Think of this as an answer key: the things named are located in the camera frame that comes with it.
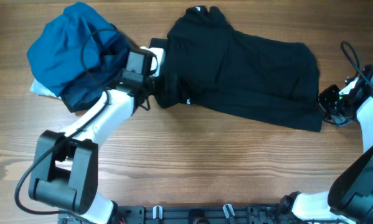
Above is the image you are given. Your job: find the black polo shirt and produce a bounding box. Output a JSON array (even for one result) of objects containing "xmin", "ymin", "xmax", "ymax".
[{"xmin": 150, "ymin": 6, "xmax": 322, "ymax": 132}]

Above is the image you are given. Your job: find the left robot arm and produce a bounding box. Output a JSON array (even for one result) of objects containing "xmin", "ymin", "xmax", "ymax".
[{"xmin": 15, "ymin": 47, "xmax": 165, "ymax": 223}]

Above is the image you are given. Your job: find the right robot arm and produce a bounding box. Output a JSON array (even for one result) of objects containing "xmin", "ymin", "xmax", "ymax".
[{"xmin": 275, "ymin": 65, "xmax": 373, "ymax": 223}]

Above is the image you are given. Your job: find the dark teal garment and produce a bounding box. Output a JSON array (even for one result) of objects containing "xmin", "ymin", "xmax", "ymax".
[{"xmin": 60, "ymin": 34, "xmax": 131, "ymax": 113}]

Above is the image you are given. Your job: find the bright blue shirt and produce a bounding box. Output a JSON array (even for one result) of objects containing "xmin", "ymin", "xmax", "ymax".
[{"xmin": 27, "ymin": 2, "xmax": 120, "ymax": 96}]

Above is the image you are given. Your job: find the light grey cloth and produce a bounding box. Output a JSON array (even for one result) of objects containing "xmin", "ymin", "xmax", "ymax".
[{"xmin": 30, "ymin": 79, "xmax": 61, "ymax": 99}]

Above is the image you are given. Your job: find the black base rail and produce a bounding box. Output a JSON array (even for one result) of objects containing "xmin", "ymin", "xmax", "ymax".
[{"xmin": 57, "ymin": 203, "xmax": 299, "ymax": 224}]

